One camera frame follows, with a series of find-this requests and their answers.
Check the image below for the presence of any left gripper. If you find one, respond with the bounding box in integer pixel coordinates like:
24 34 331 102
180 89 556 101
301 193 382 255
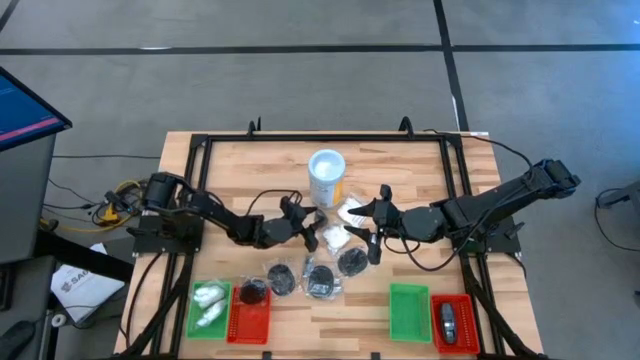
279 195 329 253

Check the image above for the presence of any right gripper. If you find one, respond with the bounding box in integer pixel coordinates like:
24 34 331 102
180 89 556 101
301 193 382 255
343 184 404 265

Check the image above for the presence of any bagged black oval item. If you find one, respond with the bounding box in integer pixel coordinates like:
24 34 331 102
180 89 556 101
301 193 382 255
302 262 344 300
263 259 299 299
335 245 371 279
237 277 271 306

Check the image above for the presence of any white wipes canister yellow label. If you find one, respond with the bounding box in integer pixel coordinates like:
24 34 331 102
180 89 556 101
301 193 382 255
307 148 347 210

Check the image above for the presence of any green plastic basket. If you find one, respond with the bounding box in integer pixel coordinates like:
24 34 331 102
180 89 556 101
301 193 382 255
185 280 234 341
388 282 434 345

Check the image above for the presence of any red plastic basket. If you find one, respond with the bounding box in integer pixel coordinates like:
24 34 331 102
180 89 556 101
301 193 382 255
226 285 273 346
430 293 481 355

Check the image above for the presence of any black desk leg beam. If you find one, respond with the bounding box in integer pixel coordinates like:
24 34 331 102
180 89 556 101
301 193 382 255
34 229 135 284

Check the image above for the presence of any grey stand leg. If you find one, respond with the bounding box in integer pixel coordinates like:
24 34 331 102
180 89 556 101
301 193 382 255
596 179 640 209

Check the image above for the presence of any grey cabinet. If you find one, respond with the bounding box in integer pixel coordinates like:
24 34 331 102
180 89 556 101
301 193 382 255
0 133 57 265

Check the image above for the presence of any monitor with blue screen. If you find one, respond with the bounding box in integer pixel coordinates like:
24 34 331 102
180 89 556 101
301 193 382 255
0 65 74 154

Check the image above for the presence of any dark rounded object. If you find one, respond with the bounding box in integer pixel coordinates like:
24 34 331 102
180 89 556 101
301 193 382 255
0 319 37 360

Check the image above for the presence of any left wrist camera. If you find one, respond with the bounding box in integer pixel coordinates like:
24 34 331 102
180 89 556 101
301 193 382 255
285 202 307 226

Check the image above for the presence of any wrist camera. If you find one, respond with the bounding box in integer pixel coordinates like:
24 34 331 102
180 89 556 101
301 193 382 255
285 202 307 226
374 202 401 236

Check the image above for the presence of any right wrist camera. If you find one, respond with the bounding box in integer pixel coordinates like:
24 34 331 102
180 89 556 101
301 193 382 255
374 202 401 236

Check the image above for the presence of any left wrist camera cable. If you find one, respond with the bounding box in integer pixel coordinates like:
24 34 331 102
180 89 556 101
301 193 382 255
243 188 305 217

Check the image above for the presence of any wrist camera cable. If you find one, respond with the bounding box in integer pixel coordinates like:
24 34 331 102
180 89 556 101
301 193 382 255
382 234 481 273
243 188 305 217

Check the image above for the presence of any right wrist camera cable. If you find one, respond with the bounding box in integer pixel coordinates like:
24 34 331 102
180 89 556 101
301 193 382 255
382 234 481 273

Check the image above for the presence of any black aluminium table frame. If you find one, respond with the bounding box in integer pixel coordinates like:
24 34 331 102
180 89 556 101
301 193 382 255
112 115 551 360

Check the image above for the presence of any right arm power cable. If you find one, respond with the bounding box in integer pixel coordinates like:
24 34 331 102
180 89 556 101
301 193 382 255
423 128 535 174

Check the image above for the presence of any black arm base cable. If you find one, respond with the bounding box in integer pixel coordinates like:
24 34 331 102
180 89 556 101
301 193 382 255
119 252 164 349

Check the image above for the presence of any yellow cable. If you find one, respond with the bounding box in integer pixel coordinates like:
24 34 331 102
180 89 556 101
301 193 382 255
39 178 147 235

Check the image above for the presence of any black floor cable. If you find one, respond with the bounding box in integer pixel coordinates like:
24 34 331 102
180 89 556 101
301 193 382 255
593 187 640 254
52 153 162 161

